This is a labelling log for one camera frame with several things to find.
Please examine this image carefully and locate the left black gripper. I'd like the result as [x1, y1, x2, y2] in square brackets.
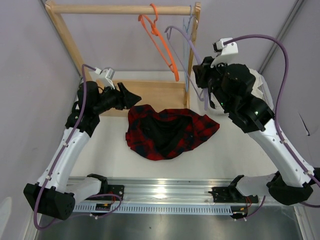
[93, 82, 142, 115]

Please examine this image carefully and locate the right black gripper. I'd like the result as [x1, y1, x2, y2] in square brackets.
[193, 55, 233, 111]

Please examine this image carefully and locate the lilac plastic hanger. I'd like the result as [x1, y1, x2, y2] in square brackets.
[164, 25, 209, 111]

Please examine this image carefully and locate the red black plaid skirt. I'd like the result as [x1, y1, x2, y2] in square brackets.
[125, 104, 220, 161]

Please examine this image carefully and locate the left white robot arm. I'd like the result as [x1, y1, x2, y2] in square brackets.
[23, 81, 142, 220]

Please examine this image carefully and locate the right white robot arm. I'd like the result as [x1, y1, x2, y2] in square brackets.
[192, 56, 320, 206]

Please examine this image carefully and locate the white crumpled cloth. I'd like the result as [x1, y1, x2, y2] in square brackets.
[249, 68, 263, 99]

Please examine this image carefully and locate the white plastic basket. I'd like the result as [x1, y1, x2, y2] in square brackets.
[212, 73, 275, 117]

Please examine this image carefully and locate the wooden clothes rack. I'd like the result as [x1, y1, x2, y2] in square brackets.
[44, 0, 201, 111]

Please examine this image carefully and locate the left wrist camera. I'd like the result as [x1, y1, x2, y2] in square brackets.
[94, 67, 115, 89]

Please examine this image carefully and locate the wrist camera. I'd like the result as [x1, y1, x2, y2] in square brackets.
[210, 37, 239, 68]
[94, 67, 115, 89]

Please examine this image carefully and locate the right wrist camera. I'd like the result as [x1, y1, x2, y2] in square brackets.
[210, 37, 239, 68]

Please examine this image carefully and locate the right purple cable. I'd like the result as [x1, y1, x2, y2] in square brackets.
[224, 34, 320, 221]

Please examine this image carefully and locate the purple cable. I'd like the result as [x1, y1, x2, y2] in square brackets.
[224, 34, 320, 221]
[33, 63, 101, 230]

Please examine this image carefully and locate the light blue wire hanger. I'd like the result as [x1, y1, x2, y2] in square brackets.
[182, 14, 193, 93]

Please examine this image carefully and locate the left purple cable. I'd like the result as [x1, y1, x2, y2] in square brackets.
[33, 63, 101, 230]

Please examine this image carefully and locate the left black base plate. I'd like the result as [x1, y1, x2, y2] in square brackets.
[104, 184, 125, 201]

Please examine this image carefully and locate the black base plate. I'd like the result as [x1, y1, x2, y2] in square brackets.
[208, 186, 259, 204]
[104, 184, 125, 201]

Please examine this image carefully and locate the aluminium mounting rail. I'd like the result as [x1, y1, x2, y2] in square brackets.
[67, 176, 307, 207]

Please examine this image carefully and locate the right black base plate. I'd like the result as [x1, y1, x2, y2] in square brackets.
[208, 186, 259, 204]

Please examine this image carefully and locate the slotted cable duct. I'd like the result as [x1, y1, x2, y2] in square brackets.
[73, 202, 233, 216]

